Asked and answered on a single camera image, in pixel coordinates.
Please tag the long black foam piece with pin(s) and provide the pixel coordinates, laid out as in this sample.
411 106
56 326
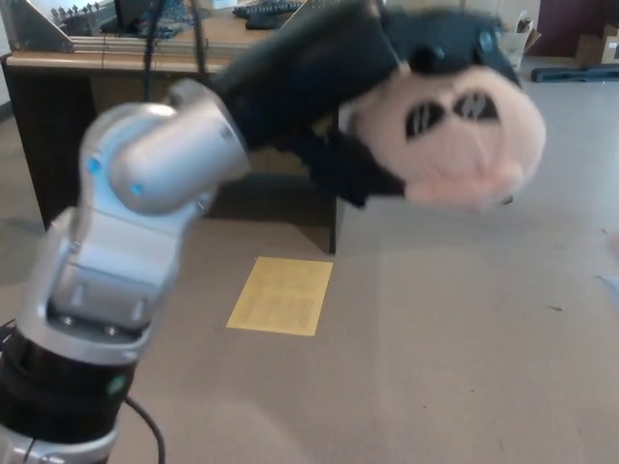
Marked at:
575 73

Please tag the black keyboard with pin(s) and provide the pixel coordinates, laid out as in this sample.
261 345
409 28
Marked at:
263 7

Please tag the aluminium profile frame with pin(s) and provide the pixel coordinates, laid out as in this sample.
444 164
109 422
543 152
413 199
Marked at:
29 34

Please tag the yellow paper sheet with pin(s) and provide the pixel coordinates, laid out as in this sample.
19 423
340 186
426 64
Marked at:
280 297

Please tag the pale blue paper scrap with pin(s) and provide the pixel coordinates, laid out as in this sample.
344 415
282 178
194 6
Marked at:
610 290

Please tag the robot left silver arm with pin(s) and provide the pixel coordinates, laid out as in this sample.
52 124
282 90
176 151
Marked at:
145 217

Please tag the flat black device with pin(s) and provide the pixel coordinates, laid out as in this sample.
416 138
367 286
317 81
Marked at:
263 20

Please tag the robot left black hand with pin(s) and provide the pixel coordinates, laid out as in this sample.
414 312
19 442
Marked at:
309 82

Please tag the pink plush dumpling with sunglasses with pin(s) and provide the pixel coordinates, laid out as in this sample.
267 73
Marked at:
459 145

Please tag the small brown cardboard box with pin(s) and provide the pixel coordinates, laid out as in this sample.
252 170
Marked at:
595 48

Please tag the large open cardboard box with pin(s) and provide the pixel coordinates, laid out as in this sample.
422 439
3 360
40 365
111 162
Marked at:
512 46

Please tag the wooden desk with dark panels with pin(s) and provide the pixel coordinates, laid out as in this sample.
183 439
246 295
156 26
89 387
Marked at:
48 121

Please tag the black monitor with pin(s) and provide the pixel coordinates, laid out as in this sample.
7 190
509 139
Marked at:
133 12

